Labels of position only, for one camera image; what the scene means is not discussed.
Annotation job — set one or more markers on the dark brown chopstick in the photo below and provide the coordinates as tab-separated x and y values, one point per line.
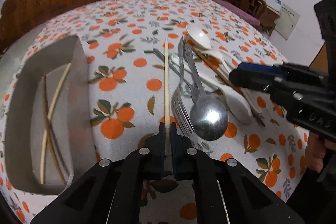
254	109

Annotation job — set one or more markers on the white wall electrical box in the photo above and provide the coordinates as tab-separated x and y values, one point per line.
287	21

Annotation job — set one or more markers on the purple seat cushion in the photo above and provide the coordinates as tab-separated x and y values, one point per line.
242	14

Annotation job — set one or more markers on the metal fork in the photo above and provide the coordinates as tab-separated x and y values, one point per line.
177	105

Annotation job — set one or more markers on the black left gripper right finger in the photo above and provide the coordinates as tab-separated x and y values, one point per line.
188	162

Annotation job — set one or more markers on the black tracking camera box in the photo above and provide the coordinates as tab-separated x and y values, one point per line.
325	13

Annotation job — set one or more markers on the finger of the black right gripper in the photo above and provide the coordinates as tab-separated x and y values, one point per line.
254	79
257	68

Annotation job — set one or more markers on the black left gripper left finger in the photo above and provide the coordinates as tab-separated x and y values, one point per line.
147	163

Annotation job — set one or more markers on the person's right hand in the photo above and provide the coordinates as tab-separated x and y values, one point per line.
316	151

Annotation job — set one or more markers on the light bamboo chopstick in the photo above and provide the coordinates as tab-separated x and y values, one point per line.
167	100

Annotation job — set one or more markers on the small metal spoon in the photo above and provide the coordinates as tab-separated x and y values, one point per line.
194	92

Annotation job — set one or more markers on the white plastic spoon large bowl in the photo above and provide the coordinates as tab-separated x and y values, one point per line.
203	43

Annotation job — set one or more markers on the metal rectangular tray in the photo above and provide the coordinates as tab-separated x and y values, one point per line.
24	119

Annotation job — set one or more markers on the light chopstick in tray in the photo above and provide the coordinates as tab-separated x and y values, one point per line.
52	111

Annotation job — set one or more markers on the large metal spoon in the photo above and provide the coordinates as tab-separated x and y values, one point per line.
208	116

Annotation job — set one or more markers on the orange print tablecloth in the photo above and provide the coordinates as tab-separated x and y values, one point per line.
118	37

